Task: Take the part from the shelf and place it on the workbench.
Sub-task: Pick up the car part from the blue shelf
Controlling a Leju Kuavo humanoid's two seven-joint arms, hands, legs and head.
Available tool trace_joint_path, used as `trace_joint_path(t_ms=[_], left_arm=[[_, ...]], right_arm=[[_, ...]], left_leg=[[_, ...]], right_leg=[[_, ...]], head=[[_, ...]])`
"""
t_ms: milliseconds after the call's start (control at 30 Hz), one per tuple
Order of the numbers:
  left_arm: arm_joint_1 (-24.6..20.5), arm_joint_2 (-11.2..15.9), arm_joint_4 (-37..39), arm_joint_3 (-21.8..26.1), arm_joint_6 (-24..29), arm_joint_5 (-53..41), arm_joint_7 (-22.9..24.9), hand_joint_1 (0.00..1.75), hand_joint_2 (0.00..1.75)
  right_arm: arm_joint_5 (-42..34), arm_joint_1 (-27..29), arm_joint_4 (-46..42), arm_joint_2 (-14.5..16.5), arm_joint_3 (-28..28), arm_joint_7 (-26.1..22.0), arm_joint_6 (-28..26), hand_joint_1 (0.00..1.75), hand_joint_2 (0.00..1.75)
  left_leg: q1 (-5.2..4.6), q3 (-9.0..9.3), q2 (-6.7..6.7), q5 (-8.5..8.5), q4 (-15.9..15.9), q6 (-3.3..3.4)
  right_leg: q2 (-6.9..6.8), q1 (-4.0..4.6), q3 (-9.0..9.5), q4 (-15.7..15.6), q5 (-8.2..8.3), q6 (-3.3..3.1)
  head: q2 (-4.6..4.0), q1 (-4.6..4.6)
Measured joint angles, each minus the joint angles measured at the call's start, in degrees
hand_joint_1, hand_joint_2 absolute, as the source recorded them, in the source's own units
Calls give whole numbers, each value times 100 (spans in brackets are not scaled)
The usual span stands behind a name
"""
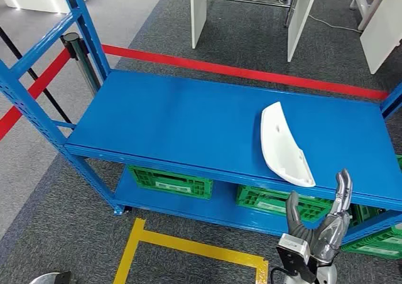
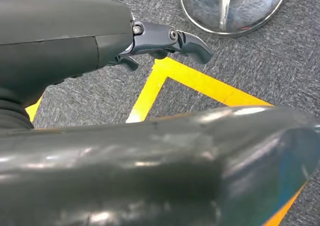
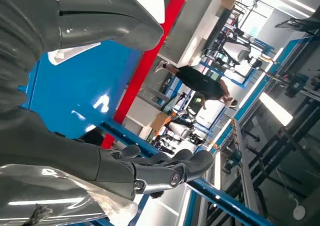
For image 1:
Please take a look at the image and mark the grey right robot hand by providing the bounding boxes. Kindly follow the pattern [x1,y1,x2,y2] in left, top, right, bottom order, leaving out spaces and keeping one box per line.
[285,168,353,265]

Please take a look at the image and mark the white curved plastic part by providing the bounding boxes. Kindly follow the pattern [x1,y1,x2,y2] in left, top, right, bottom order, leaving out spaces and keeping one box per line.
[260,101,316,188]

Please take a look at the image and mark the blue metal shelf rack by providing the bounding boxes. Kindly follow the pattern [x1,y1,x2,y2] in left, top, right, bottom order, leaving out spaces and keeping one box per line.
[0,0,402,249]

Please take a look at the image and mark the long red barrier belt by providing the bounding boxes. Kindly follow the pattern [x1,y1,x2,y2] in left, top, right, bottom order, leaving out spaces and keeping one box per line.
[102,43,389,101]

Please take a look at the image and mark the white desk side panel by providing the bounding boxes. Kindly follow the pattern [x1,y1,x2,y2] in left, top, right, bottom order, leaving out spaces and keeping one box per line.
[359,0,402,75]

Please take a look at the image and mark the white step stool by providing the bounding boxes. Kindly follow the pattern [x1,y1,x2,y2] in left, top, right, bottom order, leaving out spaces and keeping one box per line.
[349,0,393,31]

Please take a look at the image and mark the white desk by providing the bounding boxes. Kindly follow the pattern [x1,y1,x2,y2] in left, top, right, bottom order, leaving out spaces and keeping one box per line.
[189,0,321,63]

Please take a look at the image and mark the short red barrier belt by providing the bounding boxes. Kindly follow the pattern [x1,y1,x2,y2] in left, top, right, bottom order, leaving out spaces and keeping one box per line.
[0,48,72,141]

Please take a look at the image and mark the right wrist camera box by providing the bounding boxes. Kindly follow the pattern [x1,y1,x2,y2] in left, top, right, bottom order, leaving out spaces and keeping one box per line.
[275,233,318,283]

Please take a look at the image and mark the white power cable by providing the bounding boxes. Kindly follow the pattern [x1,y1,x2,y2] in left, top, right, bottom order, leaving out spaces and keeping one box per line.
[309,13,363,34]

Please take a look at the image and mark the chrome stanchion post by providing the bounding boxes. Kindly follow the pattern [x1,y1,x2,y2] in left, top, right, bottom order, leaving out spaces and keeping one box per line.
[60,32,102,96]

